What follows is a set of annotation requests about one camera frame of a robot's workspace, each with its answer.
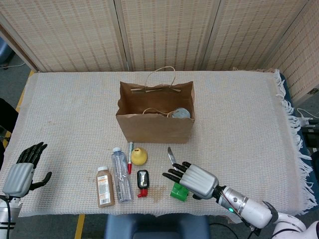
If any transparent water bottle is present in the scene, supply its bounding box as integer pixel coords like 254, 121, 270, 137
111, 147, 132, 204

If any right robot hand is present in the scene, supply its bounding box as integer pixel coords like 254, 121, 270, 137
162, 161, 220, 200

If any blue plastic container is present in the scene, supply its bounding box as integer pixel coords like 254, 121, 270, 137
0, 41, 13, 66

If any black bottle red cap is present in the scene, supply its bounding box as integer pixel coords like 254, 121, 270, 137
136, 169, 150, 199

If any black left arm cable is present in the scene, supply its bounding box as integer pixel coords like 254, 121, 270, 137
2, 198, 12, 239

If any green Pringles can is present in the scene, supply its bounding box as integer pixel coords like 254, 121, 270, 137
171, 107, 191, 120

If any blue padded chair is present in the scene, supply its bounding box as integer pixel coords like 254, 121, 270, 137
104, 214, 210, 239

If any brown paper bag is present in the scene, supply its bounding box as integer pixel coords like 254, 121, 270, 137
115, 66, 196, 144

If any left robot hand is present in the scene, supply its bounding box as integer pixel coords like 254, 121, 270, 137
1, 141, 52, 199

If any black bulky object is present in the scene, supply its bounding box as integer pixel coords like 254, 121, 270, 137
0, 97, 19, 172

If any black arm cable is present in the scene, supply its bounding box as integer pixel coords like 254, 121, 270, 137
245, 219, 260, 236
2, 198, 12, 239

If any woven folding screen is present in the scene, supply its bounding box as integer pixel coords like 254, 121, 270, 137
0, 0, 319, 100

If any white woven tablecloth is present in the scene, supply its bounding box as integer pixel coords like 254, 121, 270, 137
3, 68, 315, 224

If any brown juice bottle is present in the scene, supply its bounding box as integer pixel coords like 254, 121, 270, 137
96, 166, 116, 208

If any green toy brick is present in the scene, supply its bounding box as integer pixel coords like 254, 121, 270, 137
170, 181, 189, 202

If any white power cable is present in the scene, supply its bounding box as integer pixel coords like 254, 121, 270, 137
297, 108, 319, 125

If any yellow pear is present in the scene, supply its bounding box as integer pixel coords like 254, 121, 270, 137
131, 147, 148, 166

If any red-capped green marker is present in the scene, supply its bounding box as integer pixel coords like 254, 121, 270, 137
127, 141, 134, 174

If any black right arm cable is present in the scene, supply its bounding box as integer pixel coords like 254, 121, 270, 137
245, 219, 260, 236

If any black electrical box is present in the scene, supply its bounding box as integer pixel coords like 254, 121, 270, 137
303, 125, 319, 150

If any metal table knife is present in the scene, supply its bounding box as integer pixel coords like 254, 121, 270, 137
167, 146, 180, 172

